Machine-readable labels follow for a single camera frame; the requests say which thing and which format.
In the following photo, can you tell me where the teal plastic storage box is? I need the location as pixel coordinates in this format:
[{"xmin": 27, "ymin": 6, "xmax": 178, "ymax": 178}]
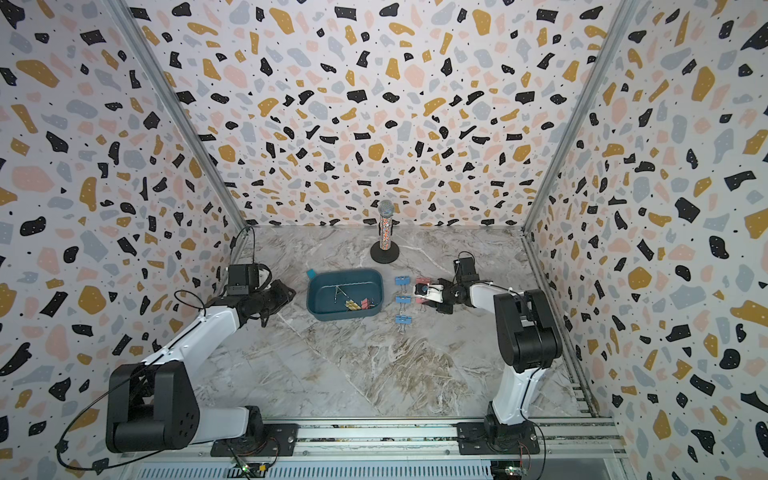
[{"xmin": 306, "ymin": 268, "xmax": 384, "ymax": 322}]

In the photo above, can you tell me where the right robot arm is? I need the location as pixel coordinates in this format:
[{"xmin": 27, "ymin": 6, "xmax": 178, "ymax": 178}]
[{"xmin": 414, "ymin": 256, "xmax": 562, "ymax": 428}]

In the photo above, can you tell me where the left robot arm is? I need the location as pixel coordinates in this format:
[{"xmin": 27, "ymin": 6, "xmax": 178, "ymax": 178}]
[{"xmin": 105, "ymin": 280, "xmax": 296, "ymax": 453}]

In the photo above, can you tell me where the microphone on black stand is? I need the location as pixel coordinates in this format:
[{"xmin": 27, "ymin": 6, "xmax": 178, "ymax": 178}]
[{"xmin": 370, "ymin": 200, "xmax": 400, "ymax": 264}]

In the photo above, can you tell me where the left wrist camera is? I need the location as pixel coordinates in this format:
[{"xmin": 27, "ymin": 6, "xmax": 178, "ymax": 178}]
[{"xmin": 226, "ymin": 263, "xmax": 260, "ymax": 296}]

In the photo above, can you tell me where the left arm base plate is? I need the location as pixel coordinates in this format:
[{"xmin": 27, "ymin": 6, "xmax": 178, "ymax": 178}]
[{"xmin": 210, "ymin": 423, "xmax": 299, "ymax": 458}]

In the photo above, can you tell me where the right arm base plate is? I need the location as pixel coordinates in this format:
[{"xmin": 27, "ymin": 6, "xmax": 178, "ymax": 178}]
[{"xmin": 456, "ymin": 421, "xmax": 541, "ymax": 455}]

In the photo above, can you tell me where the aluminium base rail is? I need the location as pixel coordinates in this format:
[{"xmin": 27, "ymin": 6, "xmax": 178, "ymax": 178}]
[{"xmin": 119, "ymin": 417, "xmax": 635, "ymax": 479}]

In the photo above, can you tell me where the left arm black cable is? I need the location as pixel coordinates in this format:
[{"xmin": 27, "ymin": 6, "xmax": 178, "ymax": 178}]
[{"xmin": 55, "ymin": 226, "xmax": 274, "ymax": 475}]

